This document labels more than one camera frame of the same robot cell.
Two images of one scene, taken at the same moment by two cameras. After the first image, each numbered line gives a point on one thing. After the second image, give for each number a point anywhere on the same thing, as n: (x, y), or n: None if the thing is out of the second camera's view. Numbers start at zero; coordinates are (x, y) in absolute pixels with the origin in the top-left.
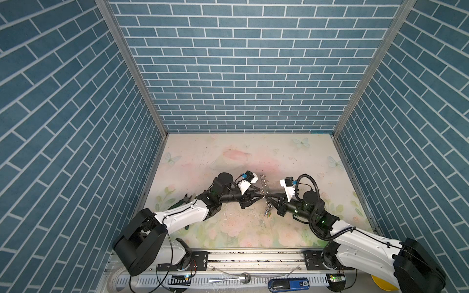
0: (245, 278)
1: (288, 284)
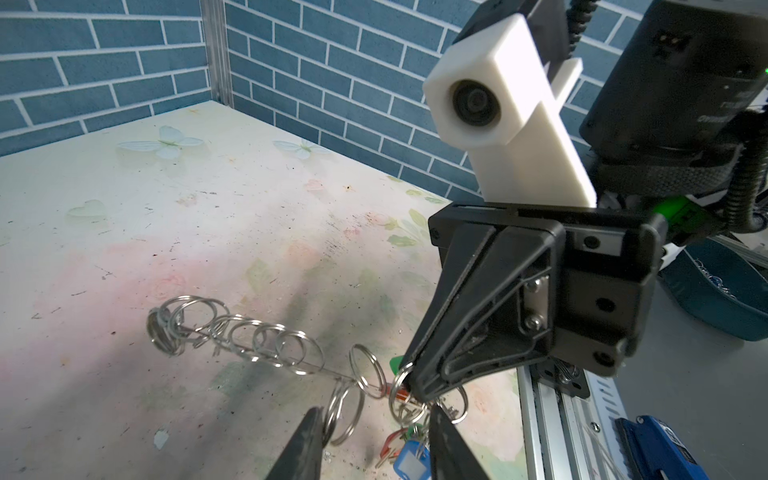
0: None
1: (646, 446)
